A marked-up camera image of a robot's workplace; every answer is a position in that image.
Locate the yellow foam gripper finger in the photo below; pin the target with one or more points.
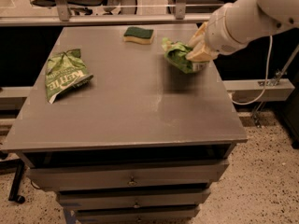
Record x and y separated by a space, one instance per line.
201 52
199 35

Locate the green rice chip bag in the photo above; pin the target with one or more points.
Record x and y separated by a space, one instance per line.
175 53

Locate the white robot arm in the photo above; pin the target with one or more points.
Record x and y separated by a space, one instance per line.
233 26

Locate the yellow green sponge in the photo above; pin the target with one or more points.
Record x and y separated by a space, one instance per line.
138 35

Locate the green kettle chip bag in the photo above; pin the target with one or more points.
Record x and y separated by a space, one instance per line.
65 71

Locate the middle grey drawer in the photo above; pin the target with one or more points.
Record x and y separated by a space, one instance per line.
134 199

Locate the bottom grey drawer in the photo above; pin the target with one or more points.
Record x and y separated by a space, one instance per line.
137 215

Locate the black stand leg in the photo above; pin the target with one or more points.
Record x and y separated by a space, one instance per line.
15 166

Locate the grey floor cable duct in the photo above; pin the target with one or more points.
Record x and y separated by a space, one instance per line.
243 91

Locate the metal railing frame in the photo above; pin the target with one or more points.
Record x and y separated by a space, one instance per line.
127 12

